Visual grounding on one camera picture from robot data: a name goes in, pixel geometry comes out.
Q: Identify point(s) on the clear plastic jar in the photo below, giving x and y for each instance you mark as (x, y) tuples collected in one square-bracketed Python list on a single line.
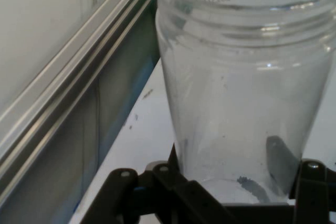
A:
[(236, 90)]

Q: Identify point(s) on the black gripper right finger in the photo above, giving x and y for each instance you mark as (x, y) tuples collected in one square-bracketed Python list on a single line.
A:
[(312, 195)]

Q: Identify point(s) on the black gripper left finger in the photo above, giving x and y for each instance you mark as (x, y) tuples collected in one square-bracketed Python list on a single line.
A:
[(183, 200)]

